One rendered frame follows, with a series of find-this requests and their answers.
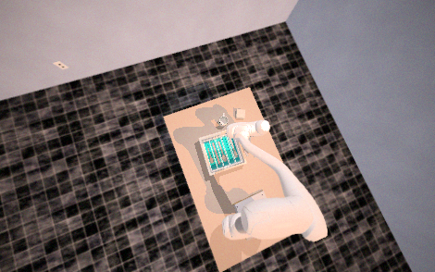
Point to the tan spoon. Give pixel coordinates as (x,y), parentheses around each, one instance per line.
(224,158)

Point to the grey mug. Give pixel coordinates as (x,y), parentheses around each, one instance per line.
(223,121)

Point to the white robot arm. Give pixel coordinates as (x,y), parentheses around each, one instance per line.
(273,218)

